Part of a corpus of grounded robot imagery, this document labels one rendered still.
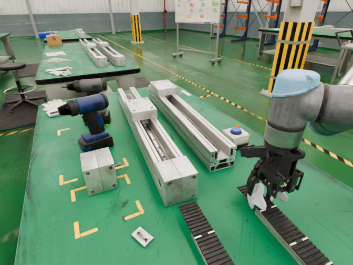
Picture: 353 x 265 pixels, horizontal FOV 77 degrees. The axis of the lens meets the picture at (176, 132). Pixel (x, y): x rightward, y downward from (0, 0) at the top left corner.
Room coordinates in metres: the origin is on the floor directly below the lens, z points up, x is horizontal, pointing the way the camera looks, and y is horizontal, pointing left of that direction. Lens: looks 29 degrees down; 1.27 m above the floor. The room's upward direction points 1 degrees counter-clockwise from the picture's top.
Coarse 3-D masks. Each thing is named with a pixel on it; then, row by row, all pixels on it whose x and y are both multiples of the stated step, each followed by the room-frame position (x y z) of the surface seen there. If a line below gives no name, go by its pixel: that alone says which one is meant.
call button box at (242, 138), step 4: (240, 128) 0.80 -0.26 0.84; (224, 132) 0.78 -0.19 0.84; (228, 132) 0.77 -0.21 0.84; (232, 132) 0.76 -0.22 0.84; (244, 132) 0.77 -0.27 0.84; (228, 136) 0.75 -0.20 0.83; (232, 136) 0.74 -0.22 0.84; (236, 136) 0.74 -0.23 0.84; (240, 136) 0.74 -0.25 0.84; (244, 136) 0.74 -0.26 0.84; (248, 136) 0.75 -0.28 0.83; (232, 140) 0.73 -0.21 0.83; (236, 140) 0.73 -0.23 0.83; (240, 140) 0.74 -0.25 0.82; (244, 140) 0.74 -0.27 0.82; (248, 140) 0.75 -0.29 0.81; (236, 144) 0.73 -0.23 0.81; (240, 144) 0.74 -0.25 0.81; (244, 144) 0.75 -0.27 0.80
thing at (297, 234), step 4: (292, 232) 0.34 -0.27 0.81; (296, 232) 0.34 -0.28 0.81; (300, 232) 0.34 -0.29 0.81; (284, 236) 0.33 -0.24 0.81; (288, 236) 0.33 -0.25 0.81; (292, 236) 0.33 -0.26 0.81; (296, 236) 0.33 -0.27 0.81; (300, 236) 0.33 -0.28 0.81; (304, 236) 0.33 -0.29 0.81; (288, 240) 0.32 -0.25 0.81; (292, 240) 0.32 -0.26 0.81
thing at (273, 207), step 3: (270, 207) 0.41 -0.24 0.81; (273, 207) 0.41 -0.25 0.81; (276, 207) 0.41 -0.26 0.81; (261, 210) 0.40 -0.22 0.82; (264, 210) 0.40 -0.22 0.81; (267, 210) 0.40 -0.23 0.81; (270, 210) 0.40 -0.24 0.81; (273, 210) 0.40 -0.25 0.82; (276, 210) 0.40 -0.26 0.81; (279, 210) 0.40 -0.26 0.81; (264, 213) 0.39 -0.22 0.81; (267, 213) 0.39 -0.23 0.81; (270, 213) 0.39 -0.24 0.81
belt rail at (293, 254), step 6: (258, 216) 0.41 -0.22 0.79; (264, 222) 0.39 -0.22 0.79; (270, 228) 0.37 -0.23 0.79; (276, 234) 0.35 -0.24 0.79; (282, 240) 0.33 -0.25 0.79; (288, 246) 0.32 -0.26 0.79; (288, 252) 0.31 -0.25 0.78; (294, 252) 0.30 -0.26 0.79; (294, 258) 0.29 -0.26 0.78; (300, 258) 0.28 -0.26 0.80; (300, 264) 0.28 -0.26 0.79
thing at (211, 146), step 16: (160, 96) 1.14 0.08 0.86; (176, 96) 1.13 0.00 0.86; (176, 112) 0.92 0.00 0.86; (192, 112) 0.92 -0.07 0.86; (176, 128) 0.89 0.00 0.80; (192, 128) 0.76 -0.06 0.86; (208, 128) 0.77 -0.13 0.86; (192, 144) 0.73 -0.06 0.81; (208, 144) 0.65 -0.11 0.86; (224, 144) 0.66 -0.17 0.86; (208, 160) 0.61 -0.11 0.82; (224, 160) 0.63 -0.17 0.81
